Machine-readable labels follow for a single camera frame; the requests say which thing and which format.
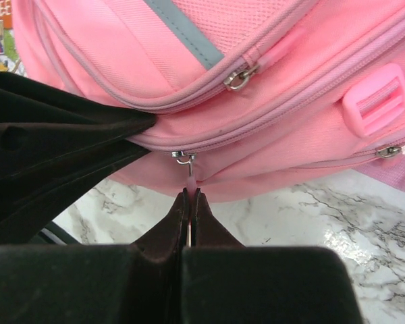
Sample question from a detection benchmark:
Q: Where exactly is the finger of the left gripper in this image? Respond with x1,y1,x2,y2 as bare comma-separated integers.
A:
0,72,155,149
0,140,149,245

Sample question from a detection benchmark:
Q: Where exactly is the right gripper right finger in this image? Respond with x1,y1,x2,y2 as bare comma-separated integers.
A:
181,191,362,323

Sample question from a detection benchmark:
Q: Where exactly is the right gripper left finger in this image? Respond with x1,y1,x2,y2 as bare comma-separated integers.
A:
0,192,189,323

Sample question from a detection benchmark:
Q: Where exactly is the pink student backpack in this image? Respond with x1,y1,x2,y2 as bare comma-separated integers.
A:
12,1,405,202

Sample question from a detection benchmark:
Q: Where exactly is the orange treehouse book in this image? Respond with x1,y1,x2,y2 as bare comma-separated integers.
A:
0,0,25,74

